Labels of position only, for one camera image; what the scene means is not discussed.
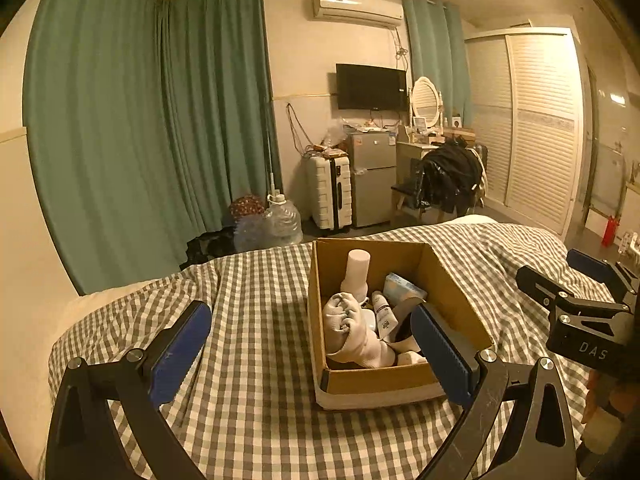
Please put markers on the white round bottle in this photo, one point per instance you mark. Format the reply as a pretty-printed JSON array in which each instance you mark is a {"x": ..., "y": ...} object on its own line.
[{"x": 356, "y": 270}]

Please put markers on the beige tape roll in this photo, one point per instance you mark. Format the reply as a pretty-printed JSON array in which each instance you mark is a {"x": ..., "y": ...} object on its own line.
[{"x": 404, "y": 345}]

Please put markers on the clear plastic bag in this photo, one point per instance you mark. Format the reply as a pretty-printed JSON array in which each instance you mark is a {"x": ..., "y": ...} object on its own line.
[{"x": 335, "y": 135}]

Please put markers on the white sock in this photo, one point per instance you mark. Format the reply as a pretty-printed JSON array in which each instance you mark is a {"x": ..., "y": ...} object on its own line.
[{"x": 411, "y": 358}]

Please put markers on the white suitcase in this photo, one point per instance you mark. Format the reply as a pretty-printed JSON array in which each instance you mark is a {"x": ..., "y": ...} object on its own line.
[{"x": 327, "y": 190}]

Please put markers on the person's right hand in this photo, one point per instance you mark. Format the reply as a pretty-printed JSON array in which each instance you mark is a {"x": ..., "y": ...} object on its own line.
[{"x": 607, "y": 402}]

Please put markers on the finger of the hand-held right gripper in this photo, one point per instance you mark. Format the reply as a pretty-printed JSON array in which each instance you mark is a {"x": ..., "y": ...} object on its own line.
[
  {"x": 540, "y": 285},
  {"x": 595, "y": 266}
]

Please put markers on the black bag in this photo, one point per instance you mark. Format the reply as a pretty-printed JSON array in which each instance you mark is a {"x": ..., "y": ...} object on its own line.
[{"x": 210, "y": 247}]

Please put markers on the floral patterned bag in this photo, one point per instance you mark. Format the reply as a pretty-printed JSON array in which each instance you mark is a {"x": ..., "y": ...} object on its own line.
[{"x": 246, "y": 206}]

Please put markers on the grey small fridge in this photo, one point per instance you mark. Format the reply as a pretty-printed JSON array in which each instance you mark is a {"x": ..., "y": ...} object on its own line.
[{"x": 372, "y": 180}]

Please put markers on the white oval mirror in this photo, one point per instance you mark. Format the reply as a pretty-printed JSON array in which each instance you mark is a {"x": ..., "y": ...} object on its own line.
[{"x": 426, "y": 100}]

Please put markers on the cardboard box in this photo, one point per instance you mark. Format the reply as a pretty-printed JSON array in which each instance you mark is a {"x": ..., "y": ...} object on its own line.
[{"x": 450, "y": 305}]

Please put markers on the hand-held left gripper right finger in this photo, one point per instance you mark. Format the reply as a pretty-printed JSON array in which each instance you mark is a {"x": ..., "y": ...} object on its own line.
[{"x": 442, "y": 355}]

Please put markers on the wooden dressing table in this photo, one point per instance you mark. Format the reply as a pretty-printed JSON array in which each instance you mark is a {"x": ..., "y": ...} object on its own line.
[{"x": 412, "y": 146}]

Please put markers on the blue white tissue packet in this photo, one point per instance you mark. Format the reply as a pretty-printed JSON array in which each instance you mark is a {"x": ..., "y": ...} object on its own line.
[{"x": 402, "y": 287}]

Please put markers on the black wall television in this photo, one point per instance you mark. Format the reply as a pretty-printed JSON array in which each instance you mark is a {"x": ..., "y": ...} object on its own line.
[{"x": 371, "y": 87}]

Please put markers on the wooden chair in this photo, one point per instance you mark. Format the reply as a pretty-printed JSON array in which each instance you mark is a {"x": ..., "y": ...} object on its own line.
[{"x": 404, "y": 192}]

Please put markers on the black jacket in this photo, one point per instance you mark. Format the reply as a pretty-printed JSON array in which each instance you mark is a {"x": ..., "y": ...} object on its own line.
[{"x": 450, "y": 175}]

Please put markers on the white air conditioner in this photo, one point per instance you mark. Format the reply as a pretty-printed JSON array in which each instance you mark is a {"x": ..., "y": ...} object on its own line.
[{"x": 357, "y": 9}]

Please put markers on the green checkered blanket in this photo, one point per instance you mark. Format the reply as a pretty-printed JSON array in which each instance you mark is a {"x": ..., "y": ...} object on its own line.
[{"x": 260, "y": 340}]

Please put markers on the wide green curtain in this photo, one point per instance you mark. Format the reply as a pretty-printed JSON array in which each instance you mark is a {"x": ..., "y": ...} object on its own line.
[{"x": 150, "y": 120}]

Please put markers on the white socks bundle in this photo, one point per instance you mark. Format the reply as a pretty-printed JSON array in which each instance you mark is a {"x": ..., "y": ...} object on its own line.
[{"x": 350, "y": 330}]

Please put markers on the white cream tube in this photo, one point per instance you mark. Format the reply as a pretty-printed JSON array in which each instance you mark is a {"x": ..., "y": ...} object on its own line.
[{"x": 383, "y": 312}]

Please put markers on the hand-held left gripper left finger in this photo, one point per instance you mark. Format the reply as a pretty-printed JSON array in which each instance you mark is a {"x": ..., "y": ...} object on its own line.
[{"x": 180, "y": 355}]

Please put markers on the white louvred wardrobe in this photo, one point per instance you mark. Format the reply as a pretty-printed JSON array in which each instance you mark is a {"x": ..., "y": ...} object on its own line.
[{"x": 530, "y": 130}]

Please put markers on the red fire extinguisher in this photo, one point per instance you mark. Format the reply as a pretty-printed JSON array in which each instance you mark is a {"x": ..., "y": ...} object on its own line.
[{"x": 611, "y": 230}]

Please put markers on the narrow green curtain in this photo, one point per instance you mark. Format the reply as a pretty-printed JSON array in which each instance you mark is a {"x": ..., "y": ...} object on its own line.
[{"x": 435, "y": 60}]

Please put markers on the clear water jug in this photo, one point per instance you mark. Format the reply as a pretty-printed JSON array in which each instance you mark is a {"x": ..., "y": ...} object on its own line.
[{"x": 284, "y": 222}]

